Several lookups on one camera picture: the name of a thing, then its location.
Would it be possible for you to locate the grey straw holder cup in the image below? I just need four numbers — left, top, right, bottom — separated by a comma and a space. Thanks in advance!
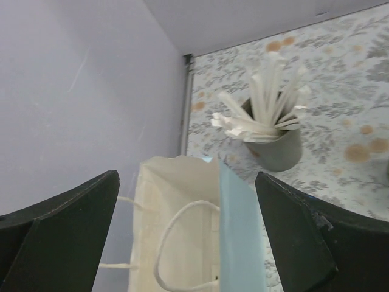
244, 128, 303, 172

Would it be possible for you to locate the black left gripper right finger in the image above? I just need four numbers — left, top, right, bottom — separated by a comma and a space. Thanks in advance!
255, 172, 388, 291

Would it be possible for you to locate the aluminium frame rail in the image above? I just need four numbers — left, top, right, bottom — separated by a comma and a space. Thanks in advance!
179, 54, 195, 155

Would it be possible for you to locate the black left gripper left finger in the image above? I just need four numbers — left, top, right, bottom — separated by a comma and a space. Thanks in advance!
1, 170, 120, 292

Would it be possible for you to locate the stack of paper cups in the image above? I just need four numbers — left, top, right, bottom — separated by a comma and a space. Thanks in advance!
384, 161, 389, 184

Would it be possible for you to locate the floral patterned table mat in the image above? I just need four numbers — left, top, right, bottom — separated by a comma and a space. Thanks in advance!
187, 5, 388, 291

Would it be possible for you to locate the white paper carry bag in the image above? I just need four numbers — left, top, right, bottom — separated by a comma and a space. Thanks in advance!
100, 156, 267, 291

